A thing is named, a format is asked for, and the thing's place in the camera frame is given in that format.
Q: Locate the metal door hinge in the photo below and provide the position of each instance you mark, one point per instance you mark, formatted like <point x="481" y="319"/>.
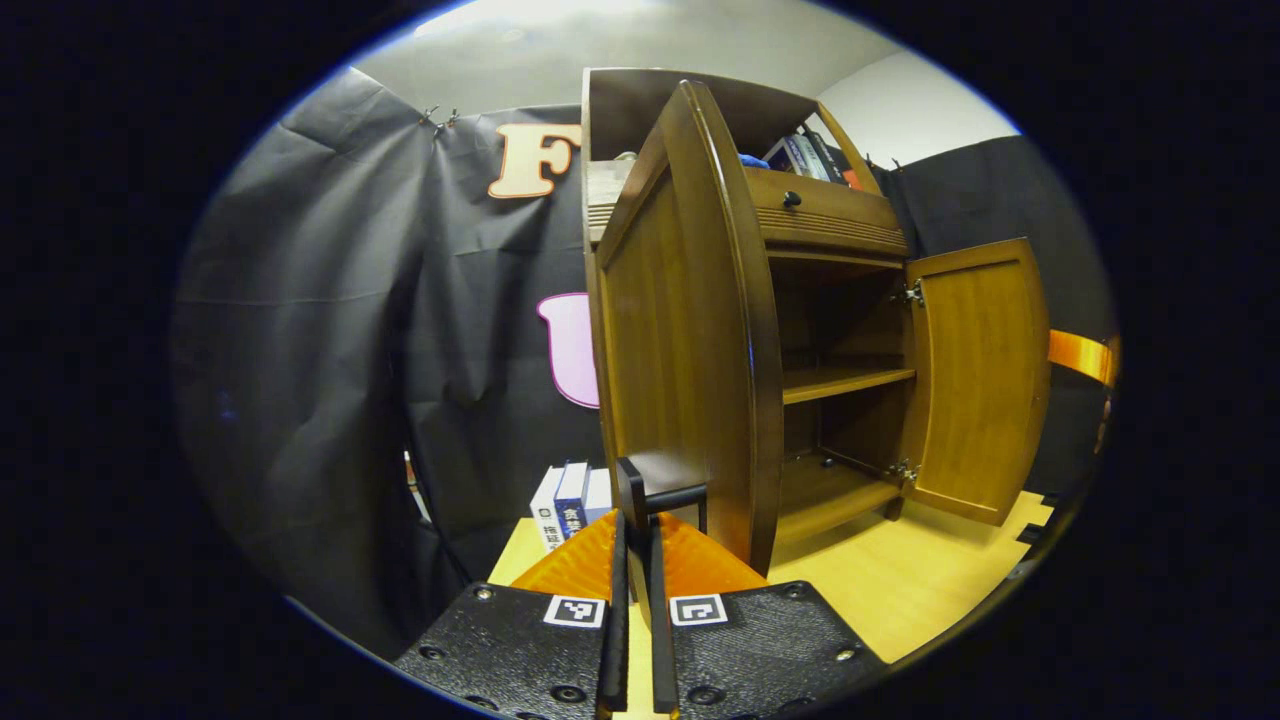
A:
<point x="910" y="294"/>
<point x="903" y="471"/>

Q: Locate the wooden shoe cabinet door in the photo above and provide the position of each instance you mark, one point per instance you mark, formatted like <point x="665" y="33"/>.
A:
<point x="980" y="380"/>
<point x="670" y="330"/>

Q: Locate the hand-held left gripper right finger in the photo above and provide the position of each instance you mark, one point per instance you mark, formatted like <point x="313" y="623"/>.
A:
<point x="760" y="650"/>

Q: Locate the white blue spine book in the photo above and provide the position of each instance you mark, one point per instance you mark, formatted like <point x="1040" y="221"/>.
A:
<point x="805" y="158"/>

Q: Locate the blue towel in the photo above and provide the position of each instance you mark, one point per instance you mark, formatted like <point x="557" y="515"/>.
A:
<point x="753" y="160"/>

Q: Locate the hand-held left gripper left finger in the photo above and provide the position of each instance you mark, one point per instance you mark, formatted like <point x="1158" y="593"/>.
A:
<point x="540" y="650"/>

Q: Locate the wooden drawer with black knob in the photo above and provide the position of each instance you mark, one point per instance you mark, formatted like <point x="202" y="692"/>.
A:
<point x="830" y="215"/>

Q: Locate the black backdrop cloth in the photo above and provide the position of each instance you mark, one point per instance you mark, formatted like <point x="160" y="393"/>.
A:
<point x="320" y="350"/>

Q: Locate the wooden double-door shoe cabinet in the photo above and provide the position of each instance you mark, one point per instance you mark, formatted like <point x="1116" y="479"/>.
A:
<point x="850" y="330"/>

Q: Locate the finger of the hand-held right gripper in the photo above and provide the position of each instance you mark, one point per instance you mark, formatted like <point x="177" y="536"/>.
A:
<point x="1080" y="355"/>

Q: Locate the wooden inner shelf board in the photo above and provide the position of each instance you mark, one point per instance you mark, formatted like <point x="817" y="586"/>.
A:
<point x="840" y="382"/>

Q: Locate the colourful cover book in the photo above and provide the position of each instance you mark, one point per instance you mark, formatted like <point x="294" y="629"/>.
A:
<point x="778" y="157"/>

